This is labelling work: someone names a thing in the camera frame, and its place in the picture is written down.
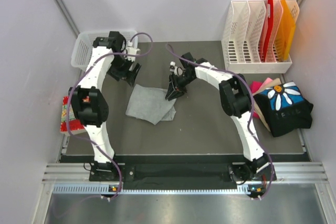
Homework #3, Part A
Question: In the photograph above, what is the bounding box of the white slotted cable duct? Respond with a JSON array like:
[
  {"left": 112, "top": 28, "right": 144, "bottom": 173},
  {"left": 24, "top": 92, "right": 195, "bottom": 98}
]
[{"left": 52, "top": 184, "right": 261, "bottom": 196}]

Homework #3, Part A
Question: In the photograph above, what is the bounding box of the red plastic folder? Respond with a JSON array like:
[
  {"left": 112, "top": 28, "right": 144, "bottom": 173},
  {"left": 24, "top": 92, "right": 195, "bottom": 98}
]
[{"left": 263, "top": 0, "right": 274, "bottom": 61}]

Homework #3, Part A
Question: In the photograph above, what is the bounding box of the black daisy print t-shirt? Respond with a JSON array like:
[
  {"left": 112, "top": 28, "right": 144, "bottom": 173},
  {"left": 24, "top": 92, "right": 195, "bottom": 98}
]
[{"left": 254, "top": 81, "right": 313, "bottom": 137}]

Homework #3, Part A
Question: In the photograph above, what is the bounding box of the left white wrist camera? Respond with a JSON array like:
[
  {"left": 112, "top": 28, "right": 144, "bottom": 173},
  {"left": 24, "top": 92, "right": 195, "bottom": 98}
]
[{"left": 126, "top": 41, "right": 141, "bottom": 62}]

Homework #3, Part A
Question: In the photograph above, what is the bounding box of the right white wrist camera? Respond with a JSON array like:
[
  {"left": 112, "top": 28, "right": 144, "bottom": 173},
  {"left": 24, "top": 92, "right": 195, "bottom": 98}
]
[{"left": 170, "top": 61, "right": 184, "bottom": 76}]

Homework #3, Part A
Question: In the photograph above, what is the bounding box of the magenta folded t-shirt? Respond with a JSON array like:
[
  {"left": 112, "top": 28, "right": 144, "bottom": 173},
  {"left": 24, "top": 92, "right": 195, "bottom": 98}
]
[{"left": 249, "top": 81, "right": 263, "bottom": 119}]

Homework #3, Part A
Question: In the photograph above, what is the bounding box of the light pink folded t-shirt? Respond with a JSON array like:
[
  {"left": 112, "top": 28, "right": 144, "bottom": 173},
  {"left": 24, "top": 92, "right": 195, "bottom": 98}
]
[{"left": 259, "top": 78, "right": 273, "bottom": 90}]

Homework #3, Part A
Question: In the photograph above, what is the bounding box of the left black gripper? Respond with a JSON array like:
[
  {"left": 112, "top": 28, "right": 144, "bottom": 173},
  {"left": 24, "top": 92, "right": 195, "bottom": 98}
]
[{"left": 108, "top": 55, "right": 141, "bottom": 88}]

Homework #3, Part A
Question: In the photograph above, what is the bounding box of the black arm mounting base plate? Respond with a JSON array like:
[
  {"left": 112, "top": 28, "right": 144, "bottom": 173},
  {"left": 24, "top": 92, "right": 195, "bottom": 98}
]
[{"left": 88, "top": 162, "right": 276, "bottom": 184}]

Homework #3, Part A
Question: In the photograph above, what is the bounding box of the white file organizer rack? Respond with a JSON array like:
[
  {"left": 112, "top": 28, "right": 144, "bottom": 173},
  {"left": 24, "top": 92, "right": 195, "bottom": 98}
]
[{"left": 221, "top": 0, "right": 292, "bottom": 73}]

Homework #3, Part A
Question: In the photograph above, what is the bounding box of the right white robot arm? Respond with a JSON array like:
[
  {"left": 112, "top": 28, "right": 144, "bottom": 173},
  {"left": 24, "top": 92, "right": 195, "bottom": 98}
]
[{"left": 165, "top": 53, "right": 275, "bottom": 182}]

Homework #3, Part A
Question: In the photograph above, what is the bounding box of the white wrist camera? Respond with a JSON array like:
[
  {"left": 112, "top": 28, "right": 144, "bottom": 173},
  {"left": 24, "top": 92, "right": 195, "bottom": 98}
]
[
  {"left": 170, "top": 61, "right": 184, "bottom": 76},
  {"left": 126, "top": 41, "right": 141, "bottom": 62}
]

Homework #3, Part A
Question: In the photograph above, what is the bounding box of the beige folded t-shirt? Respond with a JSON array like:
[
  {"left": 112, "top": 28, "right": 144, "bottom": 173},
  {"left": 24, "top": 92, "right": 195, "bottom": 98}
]
[{"left": 254, "top": 78, "right": 281, "bottom": 132}]

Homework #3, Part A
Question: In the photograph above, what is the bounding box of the white perforated plastic basket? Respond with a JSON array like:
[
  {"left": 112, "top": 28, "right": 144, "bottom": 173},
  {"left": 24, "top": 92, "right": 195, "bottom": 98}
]
[{"left": 71, "top": 29, "right": 138, "bottom": 71}]

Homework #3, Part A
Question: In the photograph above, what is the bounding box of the red illustrated book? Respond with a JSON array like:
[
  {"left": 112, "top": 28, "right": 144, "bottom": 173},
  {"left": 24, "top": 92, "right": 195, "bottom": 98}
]
[{"left": 60, "top": 96, "right": 86, "bottom": 136}]

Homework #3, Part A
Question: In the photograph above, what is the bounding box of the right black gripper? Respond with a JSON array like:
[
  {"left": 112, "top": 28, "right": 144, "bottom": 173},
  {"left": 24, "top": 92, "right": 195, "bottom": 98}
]
[{"left": 166, "top": 72, "right": 196, "bottom": 102}]

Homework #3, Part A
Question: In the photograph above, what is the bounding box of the orange plastic folder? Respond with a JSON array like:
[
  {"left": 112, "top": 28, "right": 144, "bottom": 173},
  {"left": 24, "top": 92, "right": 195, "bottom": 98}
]
[{"left": 274, "top": 0, "right": 299, "bottom": 62}]

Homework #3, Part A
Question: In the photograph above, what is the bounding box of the grey t-shirt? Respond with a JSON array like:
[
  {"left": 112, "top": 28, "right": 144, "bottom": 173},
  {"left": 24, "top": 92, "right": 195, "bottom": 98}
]
[{"left": 125, "top": 84, "right": 176, "bottom": 125}]

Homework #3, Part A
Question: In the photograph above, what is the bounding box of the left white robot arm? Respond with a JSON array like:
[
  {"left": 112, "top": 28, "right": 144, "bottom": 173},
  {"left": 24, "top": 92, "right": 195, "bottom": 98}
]
[{"left": 69, "top": 31, "right": 141, "bottom": 182}]

